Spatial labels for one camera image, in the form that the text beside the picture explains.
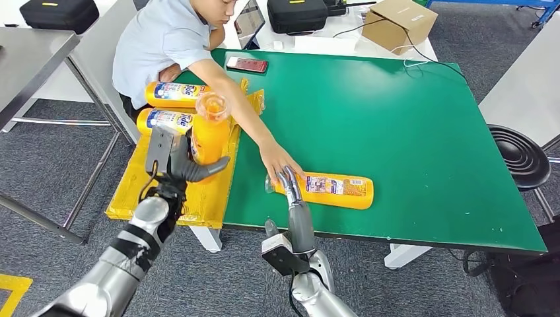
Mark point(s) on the person's left hand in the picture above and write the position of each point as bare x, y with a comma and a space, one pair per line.
170, 73

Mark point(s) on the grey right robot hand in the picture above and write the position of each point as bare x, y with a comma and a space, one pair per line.
302, 227

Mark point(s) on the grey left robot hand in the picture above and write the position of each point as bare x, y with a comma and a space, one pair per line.
183, 168

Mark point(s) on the person's right hand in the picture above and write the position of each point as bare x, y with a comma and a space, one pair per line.
275, 159

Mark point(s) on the orange detergent bottle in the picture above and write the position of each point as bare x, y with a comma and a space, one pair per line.
170, 94
341, 197
166, 119
210, 140

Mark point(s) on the person's right forearm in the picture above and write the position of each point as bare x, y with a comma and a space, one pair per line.
236, 109

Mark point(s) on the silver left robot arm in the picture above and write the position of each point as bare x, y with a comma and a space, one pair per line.
109, 271

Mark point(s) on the person's left forearm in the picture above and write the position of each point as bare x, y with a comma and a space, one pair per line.
216, 39

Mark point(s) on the person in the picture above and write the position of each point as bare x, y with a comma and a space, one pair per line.
153, 43

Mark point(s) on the yellow taped cardboard sheet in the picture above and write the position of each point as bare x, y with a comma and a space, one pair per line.
210, 201

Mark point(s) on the smartphone with red case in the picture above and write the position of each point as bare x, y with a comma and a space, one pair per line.
249, 64

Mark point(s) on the light grey table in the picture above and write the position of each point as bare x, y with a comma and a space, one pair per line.
92, 57

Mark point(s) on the black tablet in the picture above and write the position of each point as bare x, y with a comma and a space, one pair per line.
249, 22

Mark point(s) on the small white charger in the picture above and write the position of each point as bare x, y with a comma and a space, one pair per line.
278, 45

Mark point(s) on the black carry case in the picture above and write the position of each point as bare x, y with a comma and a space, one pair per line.
59, 15
297, 17

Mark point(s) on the green table mat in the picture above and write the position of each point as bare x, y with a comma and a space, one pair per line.
415, 153

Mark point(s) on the steel table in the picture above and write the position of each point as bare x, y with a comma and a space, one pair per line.
30, 57

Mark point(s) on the white table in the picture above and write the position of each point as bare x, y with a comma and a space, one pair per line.
345, 26

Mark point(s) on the cardboard box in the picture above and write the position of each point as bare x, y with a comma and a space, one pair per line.
393, 26

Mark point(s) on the black round stool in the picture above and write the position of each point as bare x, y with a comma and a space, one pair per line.
519, 156

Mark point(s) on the black bag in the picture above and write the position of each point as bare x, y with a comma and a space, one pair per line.
533, 280

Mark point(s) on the blue metal rack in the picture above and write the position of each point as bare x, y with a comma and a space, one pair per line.
490, 2

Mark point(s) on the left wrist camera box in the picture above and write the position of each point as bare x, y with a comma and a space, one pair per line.
159, 148

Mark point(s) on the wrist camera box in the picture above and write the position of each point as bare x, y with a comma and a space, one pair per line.
284, 256
159, 148

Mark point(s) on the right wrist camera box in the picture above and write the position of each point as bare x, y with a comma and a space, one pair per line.
284, 256

